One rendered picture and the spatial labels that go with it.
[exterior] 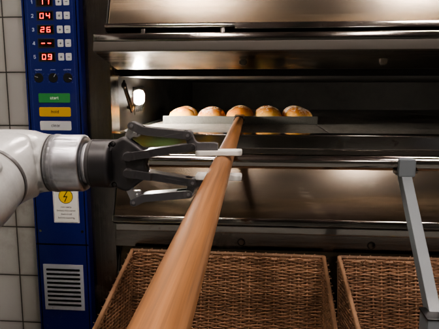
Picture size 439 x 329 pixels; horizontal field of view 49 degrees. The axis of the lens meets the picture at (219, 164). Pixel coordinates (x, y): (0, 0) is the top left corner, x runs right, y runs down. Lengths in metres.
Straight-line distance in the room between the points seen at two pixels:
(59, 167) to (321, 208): 0.82
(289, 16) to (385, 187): 0.53
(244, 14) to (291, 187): 0.48
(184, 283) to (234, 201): 1.09
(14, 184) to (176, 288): 0.47
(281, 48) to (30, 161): 0.67
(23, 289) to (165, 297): 1.38
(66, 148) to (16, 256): 0.88
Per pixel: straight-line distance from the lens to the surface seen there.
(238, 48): 1.18
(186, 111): 1.75
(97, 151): 0.74
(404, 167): 0.99
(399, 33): 1.23
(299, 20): 1.32
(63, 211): 1.45
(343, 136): 1.35
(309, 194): 1.37
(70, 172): 0.75
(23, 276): 1.60
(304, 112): 1.75
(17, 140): 0.77
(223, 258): 1.38
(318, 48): 1.19
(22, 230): 1.56
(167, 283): 0.27
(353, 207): 1.38
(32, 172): 0.76
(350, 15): 1.34
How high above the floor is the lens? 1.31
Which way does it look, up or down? 9 degrees down
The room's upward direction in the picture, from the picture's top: straight up
